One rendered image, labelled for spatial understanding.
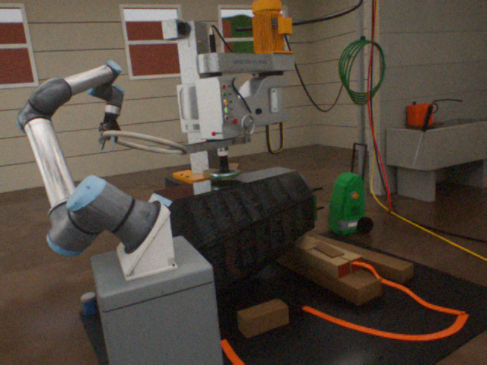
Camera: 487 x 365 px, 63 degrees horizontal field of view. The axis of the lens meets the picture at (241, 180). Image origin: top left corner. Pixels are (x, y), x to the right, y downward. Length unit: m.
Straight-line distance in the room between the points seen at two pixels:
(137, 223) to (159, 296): 0.27
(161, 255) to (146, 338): 0.29
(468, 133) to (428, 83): 0.89
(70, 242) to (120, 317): 0.34
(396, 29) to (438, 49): 0.77
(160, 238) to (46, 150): 0.64
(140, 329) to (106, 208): 0.43
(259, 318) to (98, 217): 1.38
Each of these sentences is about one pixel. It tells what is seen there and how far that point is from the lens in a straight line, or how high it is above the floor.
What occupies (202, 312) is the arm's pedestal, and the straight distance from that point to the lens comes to 1.54.
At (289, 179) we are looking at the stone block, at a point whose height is 0.80.
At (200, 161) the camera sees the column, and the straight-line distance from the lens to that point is 3.52.
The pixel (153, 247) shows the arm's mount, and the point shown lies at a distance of 1.46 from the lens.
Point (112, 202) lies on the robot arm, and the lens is 1.46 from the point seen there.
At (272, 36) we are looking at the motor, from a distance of 3.29.
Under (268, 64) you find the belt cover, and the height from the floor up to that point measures 1.64.
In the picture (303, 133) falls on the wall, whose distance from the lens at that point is 10.19.
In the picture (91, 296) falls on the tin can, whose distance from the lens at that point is 3.09.
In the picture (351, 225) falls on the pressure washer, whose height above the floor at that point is 0.10.
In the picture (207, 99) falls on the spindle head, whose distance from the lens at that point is 2.77.
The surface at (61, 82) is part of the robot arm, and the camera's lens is 1.94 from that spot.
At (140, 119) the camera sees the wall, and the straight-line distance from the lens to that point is 8.63.
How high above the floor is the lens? 1.45
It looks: 12 degrees down
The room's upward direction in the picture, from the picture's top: 5 degrees counter-clockwise
